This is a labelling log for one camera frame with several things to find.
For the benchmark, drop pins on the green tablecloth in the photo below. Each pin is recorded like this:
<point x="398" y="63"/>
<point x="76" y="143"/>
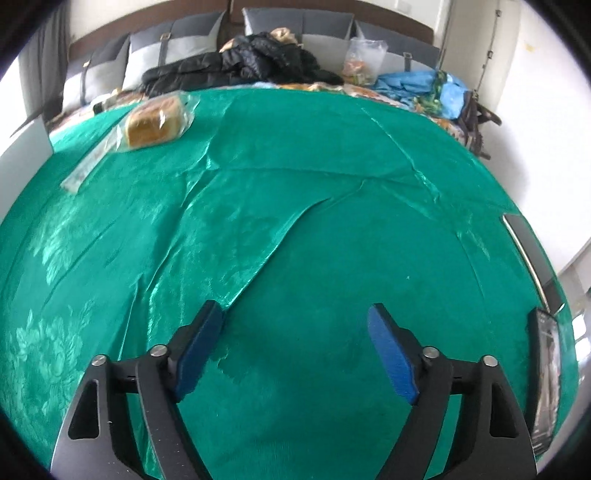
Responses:
<point x="300" y="207"/>

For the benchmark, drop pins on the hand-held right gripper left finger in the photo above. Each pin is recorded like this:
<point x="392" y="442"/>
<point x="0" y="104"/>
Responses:
<point x="203" y="346"/>

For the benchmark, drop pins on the grey curtain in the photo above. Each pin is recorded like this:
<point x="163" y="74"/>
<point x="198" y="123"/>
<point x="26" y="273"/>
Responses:
<point x="44" y="60"/>

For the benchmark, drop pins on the green patterned cloth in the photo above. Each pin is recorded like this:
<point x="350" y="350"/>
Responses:
<point x="431" y="90"/>

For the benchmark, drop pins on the beige cloth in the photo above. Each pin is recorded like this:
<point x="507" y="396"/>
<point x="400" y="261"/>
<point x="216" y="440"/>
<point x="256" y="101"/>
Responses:
<point x="282" y="34"/>

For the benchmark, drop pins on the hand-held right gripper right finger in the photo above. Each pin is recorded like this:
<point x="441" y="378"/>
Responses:
<point x="392" y="350"/>

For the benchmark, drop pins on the bagged bread loaf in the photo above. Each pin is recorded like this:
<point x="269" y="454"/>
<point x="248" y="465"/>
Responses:
<point x="154" y="122"/>

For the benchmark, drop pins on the black puffer jacket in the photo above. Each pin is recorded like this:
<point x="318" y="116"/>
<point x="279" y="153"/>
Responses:
<point x="258" y="57"/>

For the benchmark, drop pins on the grey headboard cushion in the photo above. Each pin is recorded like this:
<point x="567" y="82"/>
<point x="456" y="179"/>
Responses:
<point x="314" y="25"/>
<point x="180" y="41"/>
<point x="406" y="50"/>
<point x="97" y="69"/>

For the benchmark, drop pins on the black snack packet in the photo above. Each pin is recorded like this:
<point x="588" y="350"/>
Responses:
<point x="547" y="369"/>

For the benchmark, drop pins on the blue cloth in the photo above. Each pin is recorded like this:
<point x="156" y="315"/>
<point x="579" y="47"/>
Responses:
<point x="452" y="94"/>

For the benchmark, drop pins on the clear plastic bag of food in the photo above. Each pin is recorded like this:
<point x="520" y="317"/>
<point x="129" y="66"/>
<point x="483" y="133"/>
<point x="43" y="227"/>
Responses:
<point x="364" y="60"/>

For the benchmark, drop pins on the brown bag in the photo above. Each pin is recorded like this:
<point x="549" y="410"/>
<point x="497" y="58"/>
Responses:
<point x="480" y="122"/>

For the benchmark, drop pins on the dark fish snack packet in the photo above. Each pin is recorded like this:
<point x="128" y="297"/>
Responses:
<point x="104" y="104"/>

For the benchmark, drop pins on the clear silver snack packet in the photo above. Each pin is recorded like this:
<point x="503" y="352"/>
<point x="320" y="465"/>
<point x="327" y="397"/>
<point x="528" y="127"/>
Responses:
<point x="90" y="161"/>

